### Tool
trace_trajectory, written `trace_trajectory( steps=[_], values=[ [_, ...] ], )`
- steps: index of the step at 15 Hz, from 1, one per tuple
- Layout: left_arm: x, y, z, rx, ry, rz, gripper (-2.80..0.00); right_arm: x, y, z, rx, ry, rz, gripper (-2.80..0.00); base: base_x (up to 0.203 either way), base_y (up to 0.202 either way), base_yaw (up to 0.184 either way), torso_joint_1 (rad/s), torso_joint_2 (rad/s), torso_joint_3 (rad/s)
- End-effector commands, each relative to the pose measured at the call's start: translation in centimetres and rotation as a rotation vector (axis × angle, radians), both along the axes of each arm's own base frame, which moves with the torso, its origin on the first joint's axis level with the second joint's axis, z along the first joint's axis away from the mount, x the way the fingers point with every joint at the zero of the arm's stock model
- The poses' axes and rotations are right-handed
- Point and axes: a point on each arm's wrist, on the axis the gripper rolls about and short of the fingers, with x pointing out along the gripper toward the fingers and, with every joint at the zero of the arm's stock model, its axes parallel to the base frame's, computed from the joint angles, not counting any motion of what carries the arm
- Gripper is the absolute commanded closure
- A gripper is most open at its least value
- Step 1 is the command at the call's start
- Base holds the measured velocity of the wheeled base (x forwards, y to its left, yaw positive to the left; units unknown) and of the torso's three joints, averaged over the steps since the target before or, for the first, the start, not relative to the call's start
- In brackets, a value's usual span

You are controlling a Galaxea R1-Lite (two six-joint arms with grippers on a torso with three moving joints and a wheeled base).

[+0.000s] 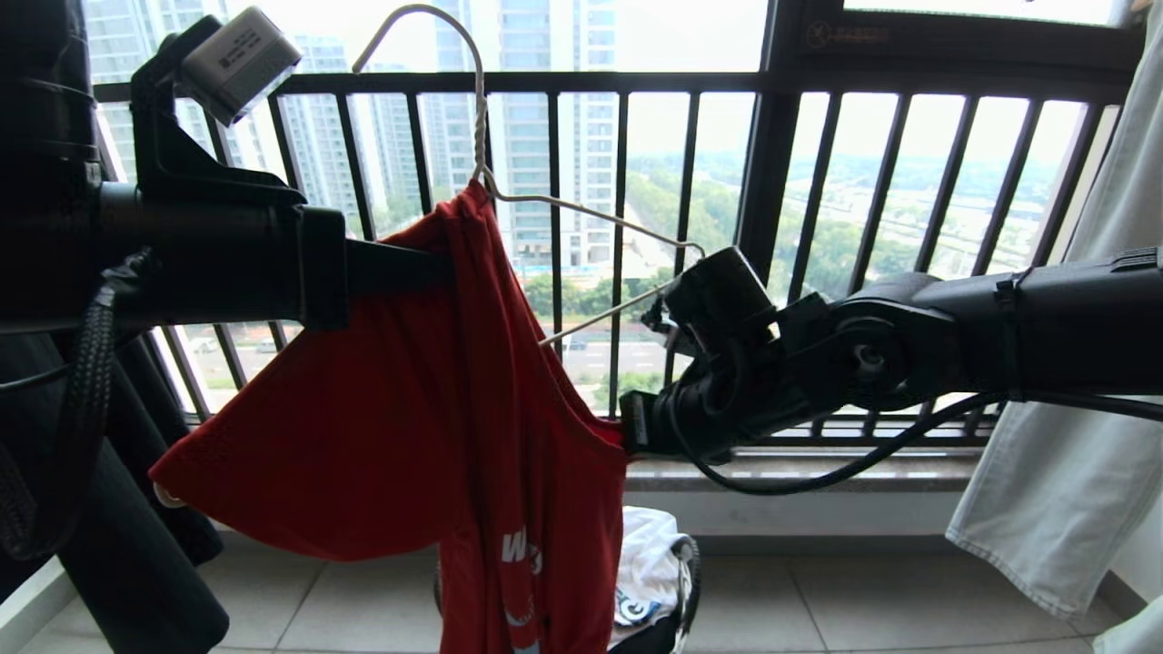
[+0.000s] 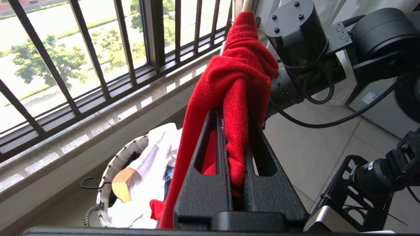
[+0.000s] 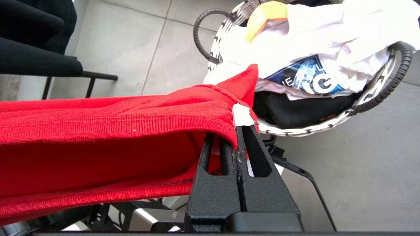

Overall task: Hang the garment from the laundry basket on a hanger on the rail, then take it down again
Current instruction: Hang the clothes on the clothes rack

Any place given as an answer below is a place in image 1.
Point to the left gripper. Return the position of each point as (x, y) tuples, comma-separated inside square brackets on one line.
[(209, 263)]

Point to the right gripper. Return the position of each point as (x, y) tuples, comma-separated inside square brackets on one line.
[(727, 404)]

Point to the red sleeveless garment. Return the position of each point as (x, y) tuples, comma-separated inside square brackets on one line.
[(400, 436)]

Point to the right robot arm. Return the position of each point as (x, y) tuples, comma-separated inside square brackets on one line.
[(1045, 327)]

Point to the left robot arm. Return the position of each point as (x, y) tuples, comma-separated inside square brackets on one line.
[(41, 136)]

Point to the white printed garment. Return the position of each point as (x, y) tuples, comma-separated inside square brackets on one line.
[(647, 563)]

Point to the black laundry basket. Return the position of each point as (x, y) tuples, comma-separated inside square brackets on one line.
[(683, 599)]

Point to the pale hanging garment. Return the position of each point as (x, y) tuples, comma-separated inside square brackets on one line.
[(1072, 490)]

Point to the black hanging garment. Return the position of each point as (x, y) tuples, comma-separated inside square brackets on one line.
[(136, 563)]

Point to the stone window sill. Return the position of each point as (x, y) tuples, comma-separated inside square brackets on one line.
[(818, 472)]

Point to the black metal balcony railing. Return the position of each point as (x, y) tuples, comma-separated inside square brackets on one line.
[(781, 163)]

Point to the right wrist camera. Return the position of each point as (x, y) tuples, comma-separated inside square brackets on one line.
[(722, 291)]

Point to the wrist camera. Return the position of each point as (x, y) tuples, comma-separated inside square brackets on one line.
[(238, 62), (722, 291)]

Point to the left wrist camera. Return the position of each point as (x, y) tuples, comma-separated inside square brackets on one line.
[(238, 62)]

